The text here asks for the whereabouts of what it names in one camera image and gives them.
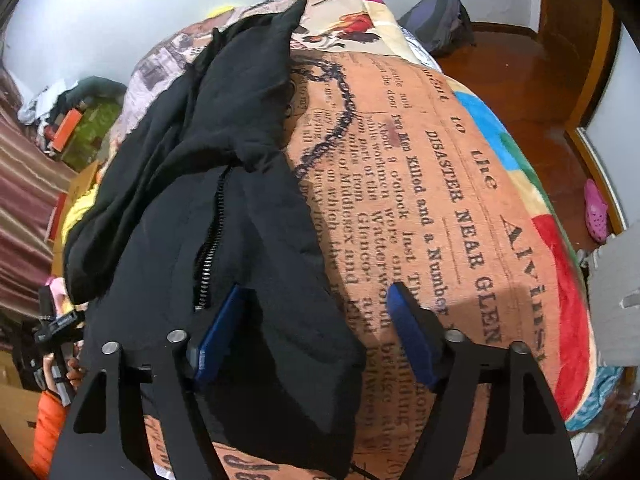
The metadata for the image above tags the purple grey backpack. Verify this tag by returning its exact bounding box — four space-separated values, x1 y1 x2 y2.
398 0 476 58

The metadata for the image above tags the black zip hoodie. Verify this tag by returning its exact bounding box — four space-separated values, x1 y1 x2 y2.
64 0 364 479

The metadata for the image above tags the orange sleeve left forearm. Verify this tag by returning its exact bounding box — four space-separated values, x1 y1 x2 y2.
30 390 68 479

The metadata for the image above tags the left hand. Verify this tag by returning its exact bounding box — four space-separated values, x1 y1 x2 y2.
42 353 86 393

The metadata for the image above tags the brown wooden door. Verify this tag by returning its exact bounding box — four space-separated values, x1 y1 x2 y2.
538 0 620 130

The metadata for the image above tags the red white box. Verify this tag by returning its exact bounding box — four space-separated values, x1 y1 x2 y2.
46 192 67 243

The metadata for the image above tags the striped red curtain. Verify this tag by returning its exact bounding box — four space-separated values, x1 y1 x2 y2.
1 70 75 318

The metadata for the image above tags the teal cloth on floor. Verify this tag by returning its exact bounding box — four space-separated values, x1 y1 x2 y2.
565 366 624 432

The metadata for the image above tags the orange box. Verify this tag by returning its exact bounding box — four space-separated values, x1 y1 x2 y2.
51 108 82 153

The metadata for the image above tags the yellow headboard bar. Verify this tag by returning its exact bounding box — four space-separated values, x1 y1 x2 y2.
206 4 235 20

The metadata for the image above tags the newspaper print bed blanket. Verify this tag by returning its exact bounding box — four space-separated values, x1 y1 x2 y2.
144 0 594 479

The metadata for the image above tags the wooden wardrobe with sliding door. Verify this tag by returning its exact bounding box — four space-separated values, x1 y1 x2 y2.
565 0 639 234

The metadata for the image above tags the wooden lap desk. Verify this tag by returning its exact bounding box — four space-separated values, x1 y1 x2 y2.
51 160 100 278

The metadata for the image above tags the pink croc slipper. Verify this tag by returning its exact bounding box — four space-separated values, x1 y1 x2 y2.
584 179 608 244

